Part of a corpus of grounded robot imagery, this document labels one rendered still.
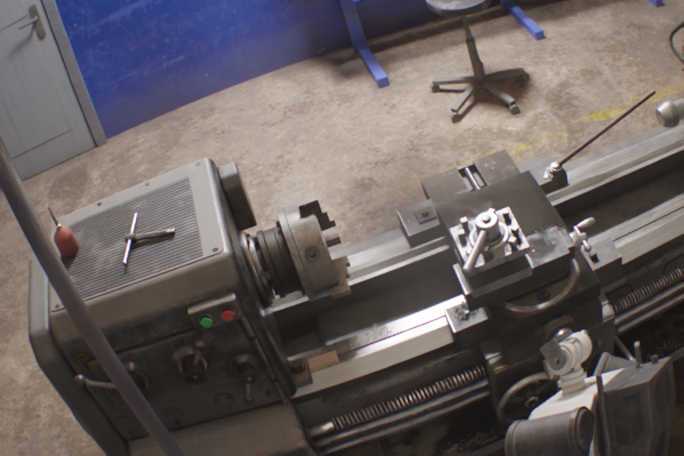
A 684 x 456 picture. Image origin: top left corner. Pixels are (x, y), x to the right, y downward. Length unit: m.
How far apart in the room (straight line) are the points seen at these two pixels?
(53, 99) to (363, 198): 2.12
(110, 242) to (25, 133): 3.30
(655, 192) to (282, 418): 1.43
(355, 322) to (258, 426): 0.53
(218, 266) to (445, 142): 2.57
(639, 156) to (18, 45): 3.73
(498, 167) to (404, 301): 0.51
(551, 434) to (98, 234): 1.41
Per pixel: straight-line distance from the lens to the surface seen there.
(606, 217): 2.93
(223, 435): 2.48
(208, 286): 2.18
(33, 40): 5.34
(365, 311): 2.80
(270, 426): 2.46
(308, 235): 2.37
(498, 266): 2.32
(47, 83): 5.45
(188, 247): 2.24
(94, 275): 2.31
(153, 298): 2.21
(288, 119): 5.09
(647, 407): 1.62
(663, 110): 2.70
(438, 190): 2.90
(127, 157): 5.40
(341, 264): 2.45
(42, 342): 2.34
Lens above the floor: 2.67
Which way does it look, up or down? 37 degrees down
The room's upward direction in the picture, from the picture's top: 18 degrees counter-clockwise
